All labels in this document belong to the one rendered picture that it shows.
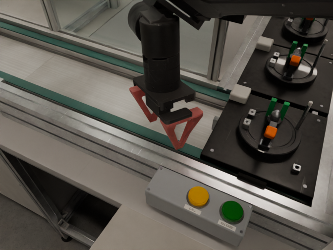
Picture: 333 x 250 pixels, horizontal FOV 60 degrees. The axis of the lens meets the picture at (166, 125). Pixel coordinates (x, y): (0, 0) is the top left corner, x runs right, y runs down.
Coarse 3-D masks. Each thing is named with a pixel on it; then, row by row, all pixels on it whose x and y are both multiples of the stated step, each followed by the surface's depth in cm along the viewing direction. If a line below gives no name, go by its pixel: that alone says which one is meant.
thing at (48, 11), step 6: (42, 0) 91; (48, 0) 91; (42, 6) 93; (48, 6) 91; (48, 12) 93; (48, 18) 95; (54, 18) 95; (48, 24) 97; (54, 24) 96; (54, 30) 98
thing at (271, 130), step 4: (272, 124) 57; (276, 124) 57; (268, 128) 55; (272, 128) 55; (276, 128) 55; (268, 132) 55; (272, 132) 55; (276, 132) 55; (264, 136) 60; (268, 136) 56; (272, 136) 55; (264, 140) 59; (268, 140) 59; (264, 144) 62; (268, 144) 61
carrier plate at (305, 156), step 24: (312, 120) 70; (216, 144) 66; (240, 144) 66; (312, 144) 66; (240, 168) 61; (264, 168) 61; (288, 168) 61; (312, 168) 61; (288, 192) 59; (312, 192) 58
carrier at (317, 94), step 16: (256, 48) 90; (272, 48) 90; (304, 48) 79; (256, 64) 85; (272, 64) 80; (288, 64) 80; (304, 64) 82; (320, 64) 85; (240, 80) 80; (256, 80) 80; (272, 80) 80; (288, 80) 77; (304, 80) 77; (320, 80) 80; (272, 96) 76; (288, 96) 76; (304, 96) 76; (320, 96) 76; (320, 112) 73
